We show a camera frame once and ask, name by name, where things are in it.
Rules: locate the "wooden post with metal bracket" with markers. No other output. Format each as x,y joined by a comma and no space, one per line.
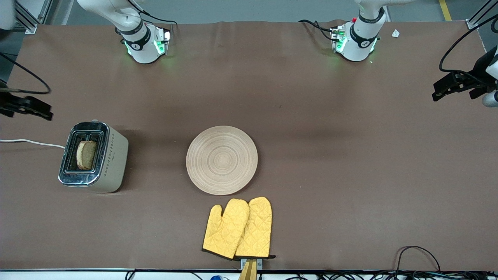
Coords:
249,270

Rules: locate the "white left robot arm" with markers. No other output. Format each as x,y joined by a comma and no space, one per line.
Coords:
356,46

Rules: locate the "small white paper scrap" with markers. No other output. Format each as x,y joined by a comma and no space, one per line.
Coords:
395,33

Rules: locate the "aluminium frame profile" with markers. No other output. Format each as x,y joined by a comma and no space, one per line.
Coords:
31,26
474,24

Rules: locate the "beige chrome two-slot toaster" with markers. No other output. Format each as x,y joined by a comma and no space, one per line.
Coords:
109,159

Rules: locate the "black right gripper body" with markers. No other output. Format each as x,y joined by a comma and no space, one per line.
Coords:
8,102

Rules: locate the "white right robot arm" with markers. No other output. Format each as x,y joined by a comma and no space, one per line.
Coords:
144,50

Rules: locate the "round wooden plate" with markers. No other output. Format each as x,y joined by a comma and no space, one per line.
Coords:
221,160

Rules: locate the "yellow quilted oven mitt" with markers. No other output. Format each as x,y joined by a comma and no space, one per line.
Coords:
256,229
223,233

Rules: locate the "brown bread slice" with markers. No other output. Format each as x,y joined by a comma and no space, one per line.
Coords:
86,155

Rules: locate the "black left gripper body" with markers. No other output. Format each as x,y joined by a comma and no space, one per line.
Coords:
479,70

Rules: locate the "brown table cover cloth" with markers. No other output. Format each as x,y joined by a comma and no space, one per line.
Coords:
311,97

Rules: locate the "yellow floor tape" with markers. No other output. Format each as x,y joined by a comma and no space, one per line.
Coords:
445,9

